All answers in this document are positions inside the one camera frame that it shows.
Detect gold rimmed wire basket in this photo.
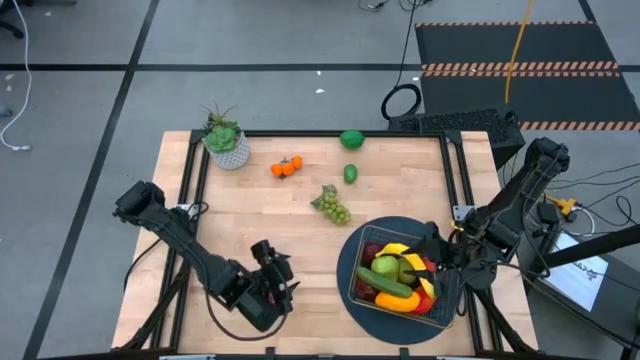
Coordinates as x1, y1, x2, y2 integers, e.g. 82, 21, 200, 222
347, 223, 462, 330

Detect black hazard striped floor mat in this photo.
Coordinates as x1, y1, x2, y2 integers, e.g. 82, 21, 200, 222
414, 20, 640, 132

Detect monitor with white screen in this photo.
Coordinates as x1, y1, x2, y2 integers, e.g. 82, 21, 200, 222
519, 227, 640, 351

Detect black coiled cable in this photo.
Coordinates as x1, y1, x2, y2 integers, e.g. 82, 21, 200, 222
380, 0, 424, 121

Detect yellow bell pepper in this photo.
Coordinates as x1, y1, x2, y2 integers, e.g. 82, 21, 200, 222
373, 290, 422, 314

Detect black computer case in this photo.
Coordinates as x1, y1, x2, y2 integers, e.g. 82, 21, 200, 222
388, 107, 527, 170

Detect yellow banana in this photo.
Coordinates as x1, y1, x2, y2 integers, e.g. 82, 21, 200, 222
374, 242, 437, 302

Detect yellow hanging cable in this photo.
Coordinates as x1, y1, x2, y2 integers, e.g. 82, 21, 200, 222
503, 0, 535, 105

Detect black office chair base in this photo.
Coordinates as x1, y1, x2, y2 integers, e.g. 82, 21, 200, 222
0, 0, 26, 40

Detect small red apple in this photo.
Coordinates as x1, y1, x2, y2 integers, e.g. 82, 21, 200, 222
360, 242, 381, 265

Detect black aluminium table frame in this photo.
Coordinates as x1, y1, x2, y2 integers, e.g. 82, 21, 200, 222
117, 128, 539, 360

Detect yellow plug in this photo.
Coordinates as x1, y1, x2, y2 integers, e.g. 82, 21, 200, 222
549, 196, 577, 217

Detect white floor cable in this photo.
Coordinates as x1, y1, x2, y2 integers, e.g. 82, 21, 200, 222
0, 0, 34, 153

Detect succulent in patterned white pot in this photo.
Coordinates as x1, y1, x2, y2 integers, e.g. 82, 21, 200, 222
201, 102, 251, 171

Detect green pear with stem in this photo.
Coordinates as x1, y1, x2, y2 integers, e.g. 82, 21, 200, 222
370, 254, 401, 282

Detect black metal stand bar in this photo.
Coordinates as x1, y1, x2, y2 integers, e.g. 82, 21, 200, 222
525, 224, 640, 281

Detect red orange mango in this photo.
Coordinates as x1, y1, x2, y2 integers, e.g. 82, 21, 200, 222
409, 287, 436, 316

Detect green grape bunch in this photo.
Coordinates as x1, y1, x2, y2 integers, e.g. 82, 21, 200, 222
309, 183, 353, 226

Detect dark red apple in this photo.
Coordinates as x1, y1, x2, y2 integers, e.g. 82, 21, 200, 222
354, 278, 375, 302

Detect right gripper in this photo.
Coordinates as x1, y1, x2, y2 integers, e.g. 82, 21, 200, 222
402, 219, 501, 301

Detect orange tomato cluster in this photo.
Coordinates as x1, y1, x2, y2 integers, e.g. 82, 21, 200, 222
270, 154, 304, 179

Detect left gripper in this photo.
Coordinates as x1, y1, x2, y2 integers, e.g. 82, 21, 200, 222
234, 254, 300, 331

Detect black power adapter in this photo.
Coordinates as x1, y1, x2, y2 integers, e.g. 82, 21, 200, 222
537, 201, 561, 225

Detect round dark blue placemat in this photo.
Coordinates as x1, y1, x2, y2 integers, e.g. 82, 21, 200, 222
336, 215, 464, 346

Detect green cucumber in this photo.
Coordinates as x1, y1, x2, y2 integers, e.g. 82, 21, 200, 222
356, 265, 414, 300

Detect black floor cables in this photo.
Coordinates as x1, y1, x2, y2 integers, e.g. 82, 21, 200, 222
357, 0, 436, 14

